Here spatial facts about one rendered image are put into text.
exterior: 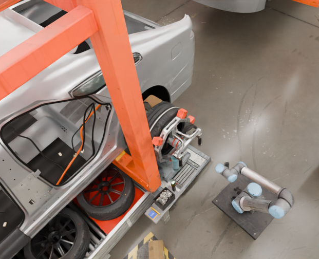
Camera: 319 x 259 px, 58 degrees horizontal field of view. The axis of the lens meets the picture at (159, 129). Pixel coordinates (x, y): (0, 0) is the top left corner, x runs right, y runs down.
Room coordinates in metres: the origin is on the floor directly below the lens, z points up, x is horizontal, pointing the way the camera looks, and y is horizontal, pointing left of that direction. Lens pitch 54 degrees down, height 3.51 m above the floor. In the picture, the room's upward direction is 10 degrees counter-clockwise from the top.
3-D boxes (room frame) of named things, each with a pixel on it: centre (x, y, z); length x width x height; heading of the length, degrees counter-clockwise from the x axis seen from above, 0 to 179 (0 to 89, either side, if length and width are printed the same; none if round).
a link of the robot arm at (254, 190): (1.15, -0.86, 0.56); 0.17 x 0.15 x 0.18; 121
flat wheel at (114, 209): (1.55, 0.74, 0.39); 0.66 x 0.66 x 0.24
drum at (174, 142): (1.74, -0.18, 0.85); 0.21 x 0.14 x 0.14; 41
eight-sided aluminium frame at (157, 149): (1.79, -0.13, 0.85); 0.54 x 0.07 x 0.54; 131
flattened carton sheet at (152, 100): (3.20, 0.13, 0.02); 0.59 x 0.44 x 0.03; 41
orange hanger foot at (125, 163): (1.70, 0.41, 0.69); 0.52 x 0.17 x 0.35; 41
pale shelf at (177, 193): (1.24, 0.10, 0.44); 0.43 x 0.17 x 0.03; 131
